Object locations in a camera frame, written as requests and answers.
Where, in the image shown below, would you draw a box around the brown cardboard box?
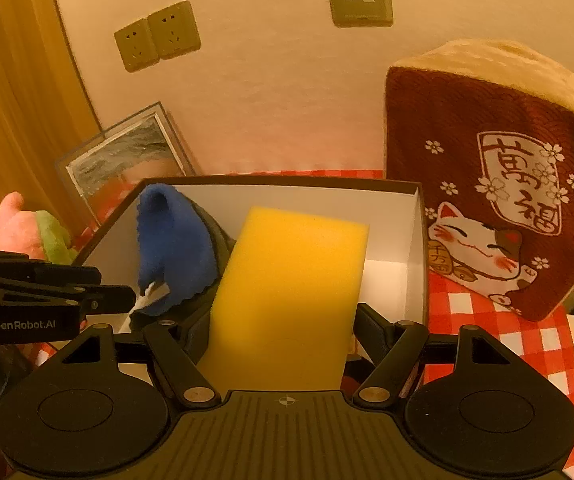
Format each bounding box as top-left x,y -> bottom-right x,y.
72,175 -> 429,391

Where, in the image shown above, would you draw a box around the black red round felt pad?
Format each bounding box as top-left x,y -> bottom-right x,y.
192,202 -> 240,291

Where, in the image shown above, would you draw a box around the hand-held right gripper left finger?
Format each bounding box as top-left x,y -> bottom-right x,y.
42,310 -> 223,409

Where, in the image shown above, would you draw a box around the cat print cushion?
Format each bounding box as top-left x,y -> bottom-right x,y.
383,39 -> 574,322

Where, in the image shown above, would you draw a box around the wooden panel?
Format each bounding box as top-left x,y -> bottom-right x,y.
0,0 -> 102,251

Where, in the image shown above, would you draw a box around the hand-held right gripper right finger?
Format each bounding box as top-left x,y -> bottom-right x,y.
353,303 -> 518,409

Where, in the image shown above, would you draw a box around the pink plush toy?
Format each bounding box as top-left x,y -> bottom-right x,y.
0,191 -> 76,265

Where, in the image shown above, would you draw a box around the blue cloth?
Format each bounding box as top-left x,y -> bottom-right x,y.
134,184 -> 220,317

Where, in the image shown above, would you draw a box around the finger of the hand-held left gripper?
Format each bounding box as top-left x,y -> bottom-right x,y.
0,246 -> 104,287
0,274 -> 136,317

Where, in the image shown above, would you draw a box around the red white checkered tablecloth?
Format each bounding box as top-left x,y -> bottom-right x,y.
32,169 -> 574,397

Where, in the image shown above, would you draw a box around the picture frame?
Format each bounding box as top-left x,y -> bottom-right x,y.
56,102 -> 200,226

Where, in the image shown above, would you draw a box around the yellow sponge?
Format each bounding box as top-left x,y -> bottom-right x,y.
199,206 -> 370,391

